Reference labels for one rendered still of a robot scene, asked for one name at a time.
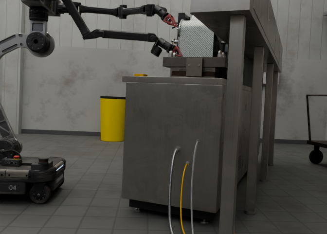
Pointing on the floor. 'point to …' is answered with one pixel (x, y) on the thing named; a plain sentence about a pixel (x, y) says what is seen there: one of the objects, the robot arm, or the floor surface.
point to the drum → (112, 118)
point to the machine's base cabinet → (212, 132)
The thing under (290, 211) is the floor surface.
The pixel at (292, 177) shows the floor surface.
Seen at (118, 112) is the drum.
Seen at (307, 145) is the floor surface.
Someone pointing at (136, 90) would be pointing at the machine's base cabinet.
